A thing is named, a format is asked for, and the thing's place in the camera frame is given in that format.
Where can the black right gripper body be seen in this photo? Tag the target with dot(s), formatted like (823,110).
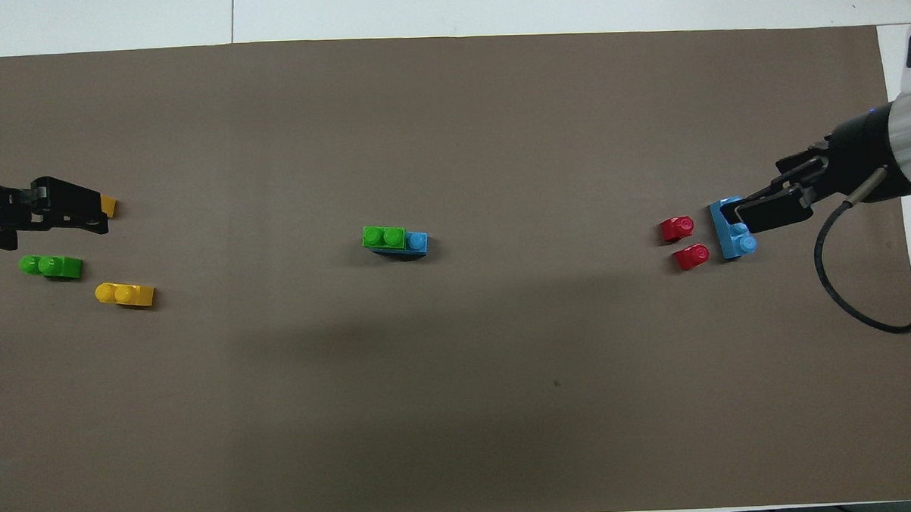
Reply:
(857,158)

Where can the green two-stud toy block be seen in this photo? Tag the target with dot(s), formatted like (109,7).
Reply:
(50,266)
(383,237)

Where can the blue three-stud toy block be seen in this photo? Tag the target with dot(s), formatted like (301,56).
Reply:
(735,245)
(418,243)

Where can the yellow two-stud toy block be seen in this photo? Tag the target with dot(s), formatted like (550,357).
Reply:
(126,295)
(109,207)

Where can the red toy block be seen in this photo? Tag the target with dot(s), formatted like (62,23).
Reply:
(676,228)
(690,257)

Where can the brown table mat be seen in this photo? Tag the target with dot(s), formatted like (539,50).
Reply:
(460,377)

